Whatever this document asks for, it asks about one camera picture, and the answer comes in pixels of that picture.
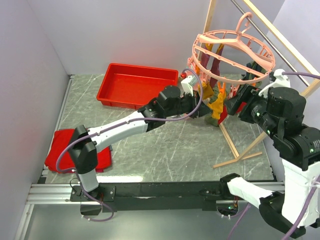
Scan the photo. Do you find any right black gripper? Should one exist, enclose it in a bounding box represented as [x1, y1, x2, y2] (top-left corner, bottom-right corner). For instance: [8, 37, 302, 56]
[222, 80, 278, 135]

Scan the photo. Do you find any red plastic bin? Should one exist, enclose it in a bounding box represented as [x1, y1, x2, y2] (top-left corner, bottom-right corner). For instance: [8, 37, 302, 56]
[96, 63, 179, 110]

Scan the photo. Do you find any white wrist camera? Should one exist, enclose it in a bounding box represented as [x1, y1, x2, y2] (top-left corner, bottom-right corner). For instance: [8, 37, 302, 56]
[181, 75, 198, 95]
[258, 69, 291, 99]

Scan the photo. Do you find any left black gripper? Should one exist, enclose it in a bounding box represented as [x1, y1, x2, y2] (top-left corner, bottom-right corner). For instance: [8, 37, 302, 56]
[165, 90, 214, 120]

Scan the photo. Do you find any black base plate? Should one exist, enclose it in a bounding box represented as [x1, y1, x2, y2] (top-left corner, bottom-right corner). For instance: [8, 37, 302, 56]
[69, 183, 251, 217]

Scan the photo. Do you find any wooden drying rack frame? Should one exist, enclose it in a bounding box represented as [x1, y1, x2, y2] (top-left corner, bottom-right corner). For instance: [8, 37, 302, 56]
[178, 0, 320, 169]

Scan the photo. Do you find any mustard yellow sock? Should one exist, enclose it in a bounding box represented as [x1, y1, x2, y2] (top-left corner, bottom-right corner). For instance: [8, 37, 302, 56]
[208, 82, 228, 125]
[198, 81, 214, 101]

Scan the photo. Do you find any maroon hanging sock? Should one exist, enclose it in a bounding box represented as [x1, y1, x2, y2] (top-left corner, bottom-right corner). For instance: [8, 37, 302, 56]
[200, 43, 224, 88]

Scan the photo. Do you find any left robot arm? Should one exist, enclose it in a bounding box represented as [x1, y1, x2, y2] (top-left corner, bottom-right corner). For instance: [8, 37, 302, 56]
[67, 85, 212, 201]

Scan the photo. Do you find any pink round sock hanger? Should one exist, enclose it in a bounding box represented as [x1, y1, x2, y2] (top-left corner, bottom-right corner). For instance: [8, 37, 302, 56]
[188, 12, 276, 85]

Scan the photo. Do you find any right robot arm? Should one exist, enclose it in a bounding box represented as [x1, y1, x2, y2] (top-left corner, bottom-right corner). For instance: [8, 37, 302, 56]
[219, 85, 320, 240]

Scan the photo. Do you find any olive green sock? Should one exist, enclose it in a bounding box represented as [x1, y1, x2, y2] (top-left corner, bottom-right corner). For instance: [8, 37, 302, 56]
[204, 99, 223, 127]

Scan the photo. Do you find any red hanging sock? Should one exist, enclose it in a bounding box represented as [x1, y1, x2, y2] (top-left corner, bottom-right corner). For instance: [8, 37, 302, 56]
[217, 105, 228, 125]

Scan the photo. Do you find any metal hanging rod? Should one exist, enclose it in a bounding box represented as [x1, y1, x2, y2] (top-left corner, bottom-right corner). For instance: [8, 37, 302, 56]
[231, 0, 310, 87]

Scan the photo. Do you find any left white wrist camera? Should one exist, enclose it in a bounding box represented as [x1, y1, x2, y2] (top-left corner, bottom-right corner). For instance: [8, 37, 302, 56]
[181, 75, 198, 95]

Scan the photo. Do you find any red folded cloth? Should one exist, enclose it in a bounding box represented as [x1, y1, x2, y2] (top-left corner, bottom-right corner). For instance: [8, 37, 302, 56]
[44, 129, 112, 174]

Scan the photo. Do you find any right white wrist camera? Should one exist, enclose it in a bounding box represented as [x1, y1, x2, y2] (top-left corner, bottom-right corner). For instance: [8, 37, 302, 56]
[258, 69, 291, 99]

